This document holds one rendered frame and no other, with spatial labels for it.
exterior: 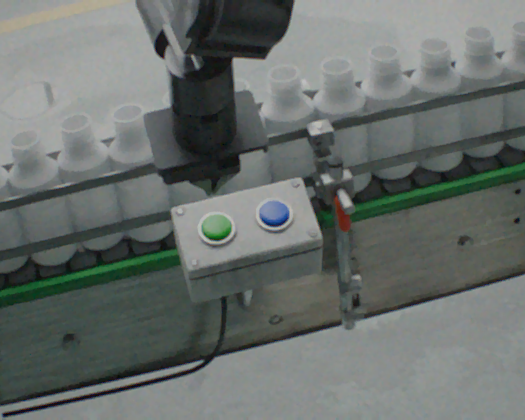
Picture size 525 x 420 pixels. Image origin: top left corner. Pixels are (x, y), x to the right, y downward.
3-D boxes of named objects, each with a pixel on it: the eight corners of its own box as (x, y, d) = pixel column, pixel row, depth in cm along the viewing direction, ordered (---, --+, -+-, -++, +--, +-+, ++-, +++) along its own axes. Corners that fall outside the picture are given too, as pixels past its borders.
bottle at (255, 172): (276, 219, 139) (260, 99, 128) (224, 224, 139) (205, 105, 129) (274, 187, 143) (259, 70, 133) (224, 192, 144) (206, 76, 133)
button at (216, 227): (227, 216, 122) (227, 208, 121) (235, 240, 120) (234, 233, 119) (199, 223, 122) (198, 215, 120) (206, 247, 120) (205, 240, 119)
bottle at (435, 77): (449, 180, 141) (445, 63, 131) (406, 166, 144) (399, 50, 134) (471, 154, 145) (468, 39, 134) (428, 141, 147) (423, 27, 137)
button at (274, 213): (284, 202, 123) (284, 194, 122) (293, 226, 121) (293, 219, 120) (256, 209, 122) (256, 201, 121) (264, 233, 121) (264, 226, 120)
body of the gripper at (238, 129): (143, 125, 109) (136, 75, 103) (251, 100, 110) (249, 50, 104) (158, 182, 106) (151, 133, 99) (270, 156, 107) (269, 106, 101)
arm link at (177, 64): (175, 82, 95) (242, 61, 96) (150, 23, 98) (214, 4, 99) (181, 132, 101) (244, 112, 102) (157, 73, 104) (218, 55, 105)
